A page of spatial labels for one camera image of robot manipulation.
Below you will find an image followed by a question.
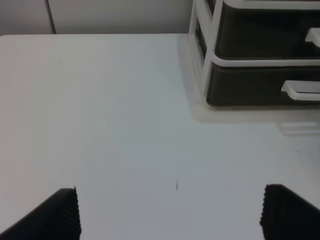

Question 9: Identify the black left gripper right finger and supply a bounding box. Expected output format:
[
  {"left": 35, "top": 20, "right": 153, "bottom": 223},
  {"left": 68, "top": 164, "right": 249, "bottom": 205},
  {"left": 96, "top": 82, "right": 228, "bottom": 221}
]
[{"left": 259, "top": 184, "right": 320, "bottom": 240}]

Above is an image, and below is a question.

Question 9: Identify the dark translucent drawer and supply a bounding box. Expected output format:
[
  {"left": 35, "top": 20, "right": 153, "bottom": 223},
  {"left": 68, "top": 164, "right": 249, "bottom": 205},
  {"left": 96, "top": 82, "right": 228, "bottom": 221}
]
[
  {"left": 206, "top": 64, "right": 320, "bottom": 107},
  {"left": 215, "top": 3, "right": 320, "bottom": 60}
]

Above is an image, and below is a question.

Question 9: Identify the white plastic drawer cabinet frame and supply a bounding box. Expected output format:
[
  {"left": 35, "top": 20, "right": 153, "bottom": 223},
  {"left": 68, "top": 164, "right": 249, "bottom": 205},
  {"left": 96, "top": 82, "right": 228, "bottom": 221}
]
[{"left": 188, "top": 0, "right": 320, "bottom": 108}]

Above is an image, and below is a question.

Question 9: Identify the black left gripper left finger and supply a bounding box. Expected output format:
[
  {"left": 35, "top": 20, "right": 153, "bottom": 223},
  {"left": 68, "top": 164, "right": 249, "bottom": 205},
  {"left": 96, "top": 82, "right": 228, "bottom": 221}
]
[{"left": 0, "top": 187, "right": 82, "bottom": 240}]

